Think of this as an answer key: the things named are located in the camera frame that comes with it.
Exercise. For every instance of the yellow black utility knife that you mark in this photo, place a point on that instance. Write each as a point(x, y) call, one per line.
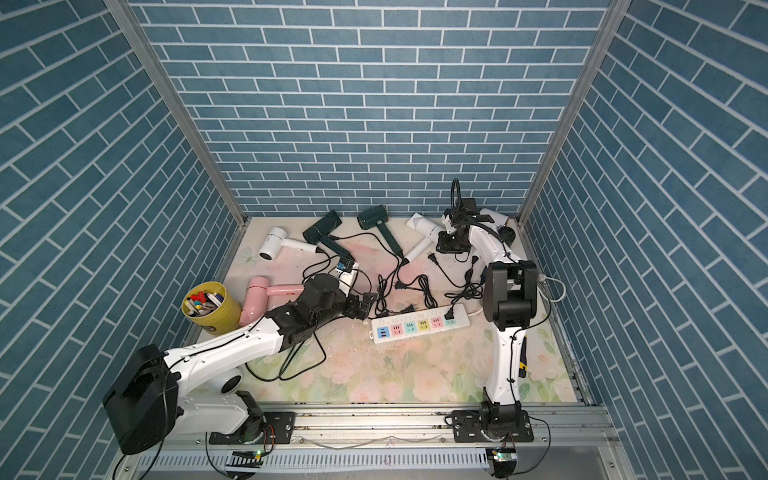
point(523, 362)

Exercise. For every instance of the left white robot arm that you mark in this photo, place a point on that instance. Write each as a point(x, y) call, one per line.
point(149, 399)

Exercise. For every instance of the dark green dryer angled nozzle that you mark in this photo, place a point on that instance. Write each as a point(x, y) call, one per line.
point(320, 233)

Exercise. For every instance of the dark green dryer centre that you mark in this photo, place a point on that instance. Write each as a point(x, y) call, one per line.
point(377, 217)

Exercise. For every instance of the pink hair dryer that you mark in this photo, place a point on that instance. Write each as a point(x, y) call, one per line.
point(258, 292)

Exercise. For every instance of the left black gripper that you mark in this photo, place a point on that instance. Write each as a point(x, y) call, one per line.
point(354, 312)

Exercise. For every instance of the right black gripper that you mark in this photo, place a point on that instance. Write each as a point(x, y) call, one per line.
point(443, 241)

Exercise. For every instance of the white glossy hair dryer right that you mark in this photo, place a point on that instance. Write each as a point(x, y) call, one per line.
point(497, 219)

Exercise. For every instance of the yellow cup of pens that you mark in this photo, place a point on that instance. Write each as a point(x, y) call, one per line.
point(212, 307)

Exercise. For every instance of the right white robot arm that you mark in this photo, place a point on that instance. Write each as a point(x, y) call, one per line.
point(509, 303)

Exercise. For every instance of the white power strip coloured sockets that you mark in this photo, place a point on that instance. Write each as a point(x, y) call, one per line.
point(418, 323)

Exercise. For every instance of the white hair dryer far left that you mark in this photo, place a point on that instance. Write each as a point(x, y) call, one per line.
point(277, 239)

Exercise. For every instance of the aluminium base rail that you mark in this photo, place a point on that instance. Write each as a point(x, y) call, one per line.
point(553, 442)

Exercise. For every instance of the white wall cable connector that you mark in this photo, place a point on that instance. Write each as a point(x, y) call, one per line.
point(554, 289)

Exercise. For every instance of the dark green dryer right corner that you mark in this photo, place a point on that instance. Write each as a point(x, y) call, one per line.
point(507, 234)

